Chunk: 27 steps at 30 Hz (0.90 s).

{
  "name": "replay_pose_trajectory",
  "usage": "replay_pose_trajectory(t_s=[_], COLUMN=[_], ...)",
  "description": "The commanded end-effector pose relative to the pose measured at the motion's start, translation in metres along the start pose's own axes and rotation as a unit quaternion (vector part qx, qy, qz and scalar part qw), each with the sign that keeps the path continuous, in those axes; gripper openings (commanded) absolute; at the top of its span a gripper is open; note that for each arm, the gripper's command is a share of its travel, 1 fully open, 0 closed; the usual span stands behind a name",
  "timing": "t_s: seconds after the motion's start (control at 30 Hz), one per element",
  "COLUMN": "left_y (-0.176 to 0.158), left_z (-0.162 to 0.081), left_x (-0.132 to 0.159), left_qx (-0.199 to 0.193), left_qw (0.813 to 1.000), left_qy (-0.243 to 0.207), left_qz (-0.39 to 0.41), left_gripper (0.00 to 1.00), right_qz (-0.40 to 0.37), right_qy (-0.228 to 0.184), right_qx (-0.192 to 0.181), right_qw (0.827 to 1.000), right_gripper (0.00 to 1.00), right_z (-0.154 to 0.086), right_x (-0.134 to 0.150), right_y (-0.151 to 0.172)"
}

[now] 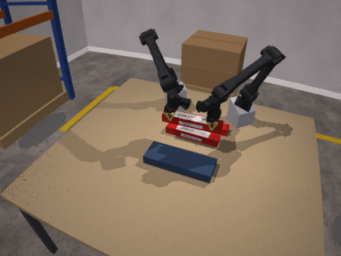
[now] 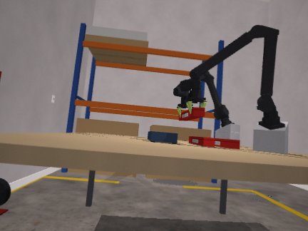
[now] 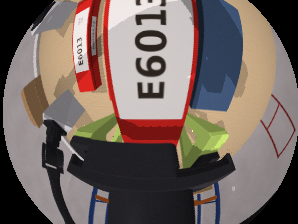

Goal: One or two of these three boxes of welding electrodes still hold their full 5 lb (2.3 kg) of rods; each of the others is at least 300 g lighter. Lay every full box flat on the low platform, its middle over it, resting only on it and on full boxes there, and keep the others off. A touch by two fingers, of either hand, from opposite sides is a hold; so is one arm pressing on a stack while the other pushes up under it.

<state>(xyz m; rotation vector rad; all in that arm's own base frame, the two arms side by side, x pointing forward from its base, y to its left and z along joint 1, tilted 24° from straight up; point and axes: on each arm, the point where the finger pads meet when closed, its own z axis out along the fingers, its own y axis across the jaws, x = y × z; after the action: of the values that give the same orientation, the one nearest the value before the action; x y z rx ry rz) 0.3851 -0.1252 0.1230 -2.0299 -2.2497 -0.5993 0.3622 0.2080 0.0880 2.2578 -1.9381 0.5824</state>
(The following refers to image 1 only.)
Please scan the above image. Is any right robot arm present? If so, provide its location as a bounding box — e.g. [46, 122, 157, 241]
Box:
[139, 29, 191, 110]

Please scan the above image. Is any white box with red trim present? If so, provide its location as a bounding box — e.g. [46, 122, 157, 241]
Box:
[166, 123, 221, 147]

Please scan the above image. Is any white box with red edges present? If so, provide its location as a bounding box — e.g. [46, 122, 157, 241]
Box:
[220, 124, 230, 136]

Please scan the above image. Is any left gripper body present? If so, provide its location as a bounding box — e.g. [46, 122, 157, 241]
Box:
[206, 107, 222, 123]

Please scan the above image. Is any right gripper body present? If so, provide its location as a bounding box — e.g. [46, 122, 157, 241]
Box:
[163, 97, 180, 114]

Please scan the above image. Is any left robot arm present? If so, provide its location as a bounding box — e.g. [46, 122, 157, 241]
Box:
[196, 45, 286, 116]

